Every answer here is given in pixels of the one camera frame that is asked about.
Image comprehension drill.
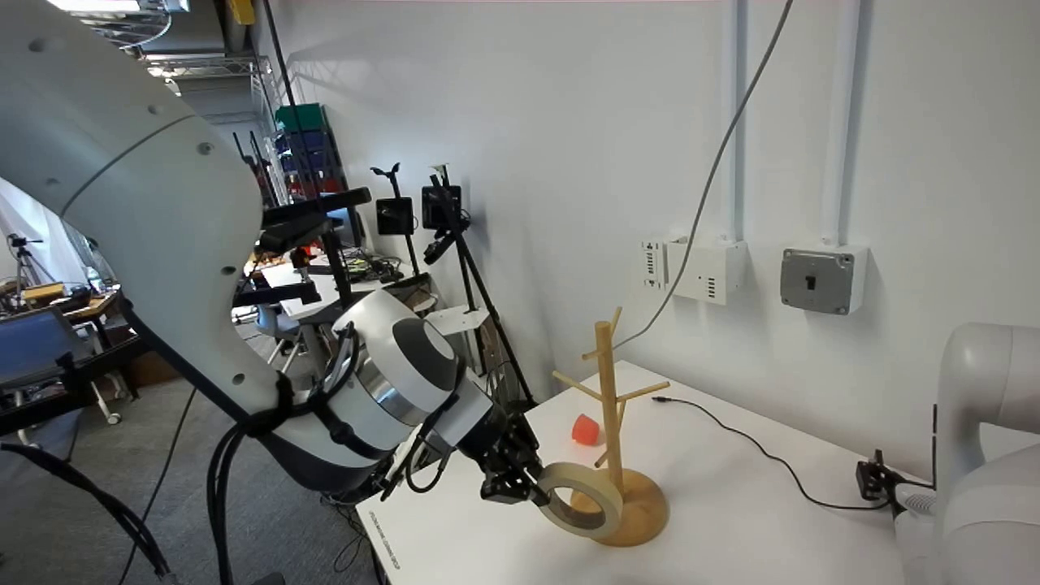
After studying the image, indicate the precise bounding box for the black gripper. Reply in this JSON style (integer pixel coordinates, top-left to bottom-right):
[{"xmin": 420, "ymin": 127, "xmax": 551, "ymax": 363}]
[{"xmin": 471, "ymin": 406, "xmax": 543, "ymax": 504}]

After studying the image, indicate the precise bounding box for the wooden hanger tree stand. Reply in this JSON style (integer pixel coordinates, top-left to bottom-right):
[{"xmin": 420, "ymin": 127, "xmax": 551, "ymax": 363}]
[{"xmin": 578, "ymin": 316, "xmax": 671, "ymax": 546}]

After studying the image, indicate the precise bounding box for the black camera tripod rig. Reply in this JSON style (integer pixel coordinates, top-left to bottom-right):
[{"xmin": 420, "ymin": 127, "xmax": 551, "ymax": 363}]
[{"xmin": 375, "ymin": 164, "xmax": 534, "ymax": 406}]

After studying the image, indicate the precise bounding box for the grey wall junction box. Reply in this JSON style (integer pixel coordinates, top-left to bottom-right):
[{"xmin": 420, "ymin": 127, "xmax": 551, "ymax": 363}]
[{"xmin": 779, "ymin": 247, "xmax": 868, "ymax": 316}]

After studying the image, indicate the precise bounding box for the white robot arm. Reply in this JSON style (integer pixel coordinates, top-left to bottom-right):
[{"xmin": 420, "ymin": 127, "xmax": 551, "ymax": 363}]
[{"xmin": 0, "ymin": 0, "xmax": 545, "ymax": 504}]

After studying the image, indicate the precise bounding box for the white wall socket box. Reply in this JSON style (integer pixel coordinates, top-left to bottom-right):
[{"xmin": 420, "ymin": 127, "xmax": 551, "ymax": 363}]
[{"xmin": 645, "ymin": 241, "xmax": 748, "ymax": 305}]

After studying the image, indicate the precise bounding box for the small orange cup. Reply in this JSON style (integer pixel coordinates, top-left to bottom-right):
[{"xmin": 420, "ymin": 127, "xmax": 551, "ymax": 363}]
[{"xmin": 574, "ymin": 417, "xmax": 602, "ymax": 444}]

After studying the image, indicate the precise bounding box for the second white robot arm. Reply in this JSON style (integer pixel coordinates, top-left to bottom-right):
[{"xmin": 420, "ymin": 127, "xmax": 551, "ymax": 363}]
[{"xmin": 893, "ymin": 324, "xmax": 1040, "ymax": 585}]

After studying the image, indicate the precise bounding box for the black cable on table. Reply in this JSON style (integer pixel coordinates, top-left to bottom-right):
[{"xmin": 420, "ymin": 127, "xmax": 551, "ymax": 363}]
[{"xmin": 649, "ymin": 393, "xmax": 906, "ymax": 514}]

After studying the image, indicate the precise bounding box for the grey hanging wall cable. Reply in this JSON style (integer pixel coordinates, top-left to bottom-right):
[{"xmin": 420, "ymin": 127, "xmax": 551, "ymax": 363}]
[{"xmin": 620, "ymin": 0, "xmax": 801, "ymax": 353}]

